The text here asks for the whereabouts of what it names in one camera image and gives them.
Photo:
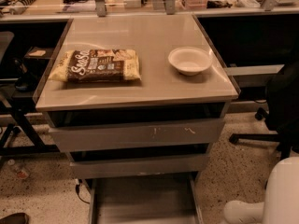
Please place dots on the white paper bowl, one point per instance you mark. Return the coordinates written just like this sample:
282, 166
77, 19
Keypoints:
190, 61

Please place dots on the grey drawer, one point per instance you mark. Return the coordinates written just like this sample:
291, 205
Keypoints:
131, 135
139, 166
147, 199

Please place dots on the dark shoe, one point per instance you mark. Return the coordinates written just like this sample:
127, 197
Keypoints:
17, 218

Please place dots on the black desk frame left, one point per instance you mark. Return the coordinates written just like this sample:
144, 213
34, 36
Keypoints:
19, 124

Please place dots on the black coiled spring tool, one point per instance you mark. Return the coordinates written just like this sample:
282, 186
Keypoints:
20, 6

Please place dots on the brown yellow snack bag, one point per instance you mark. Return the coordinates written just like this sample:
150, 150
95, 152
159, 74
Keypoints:
97, 65

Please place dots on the plastic bottle on floor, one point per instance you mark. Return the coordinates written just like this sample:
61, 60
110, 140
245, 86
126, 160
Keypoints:
18, 169

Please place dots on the long background workbench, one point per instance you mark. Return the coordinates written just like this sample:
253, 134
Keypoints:
46, 10

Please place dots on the grey drawer cabinet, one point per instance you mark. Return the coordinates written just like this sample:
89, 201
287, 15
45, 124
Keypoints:
162, 93

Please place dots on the black office chair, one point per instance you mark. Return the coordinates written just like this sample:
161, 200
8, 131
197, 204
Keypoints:
282, 97

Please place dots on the grey bottom drawer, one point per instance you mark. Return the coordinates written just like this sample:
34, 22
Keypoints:
147, 199

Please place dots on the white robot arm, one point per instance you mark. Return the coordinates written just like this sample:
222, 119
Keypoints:
281, 200

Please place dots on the grey middle drawer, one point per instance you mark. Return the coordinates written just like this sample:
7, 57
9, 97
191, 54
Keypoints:
139, 166

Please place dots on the grey top drawer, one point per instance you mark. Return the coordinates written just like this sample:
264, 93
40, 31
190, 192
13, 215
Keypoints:
131, 135

